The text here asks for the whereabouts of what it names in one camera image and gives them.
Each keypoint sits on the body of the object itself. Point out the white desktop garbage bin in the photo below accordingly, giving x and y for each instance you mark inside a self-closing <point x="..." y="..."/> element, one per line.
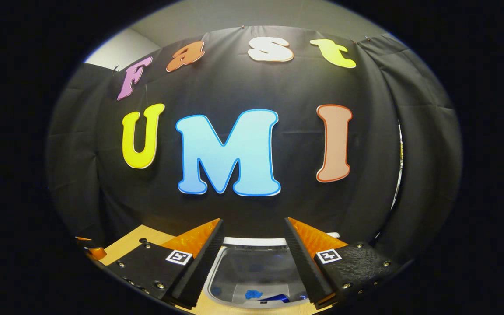
<point x="256" y="271"/>

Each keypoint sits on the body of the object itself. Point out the black backdrop cloth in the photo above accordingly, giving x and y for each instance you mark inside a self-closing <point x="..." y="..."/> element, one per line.
<point x="252" y="210"/>

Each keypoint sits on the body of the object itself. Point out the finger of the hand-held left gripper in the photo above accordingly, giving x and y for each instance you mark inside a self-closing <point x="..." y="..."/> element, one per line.
<point x="96" y="253"/>

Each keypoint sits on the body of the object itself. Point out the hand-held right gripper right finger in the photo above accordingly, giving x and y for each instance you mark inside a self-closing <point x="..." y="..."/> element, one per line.
<point x="304" y="262"/>

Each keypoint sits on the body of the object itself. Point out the blue paper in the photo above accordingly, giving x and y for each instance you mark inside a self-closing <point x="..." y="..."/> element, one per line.
<point x="253" y="294"/>

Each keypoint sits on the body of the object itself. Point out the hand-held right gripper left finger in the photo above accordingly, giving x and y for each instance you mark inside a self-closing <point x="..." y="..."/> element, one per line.
<point x="204" y="262"/>

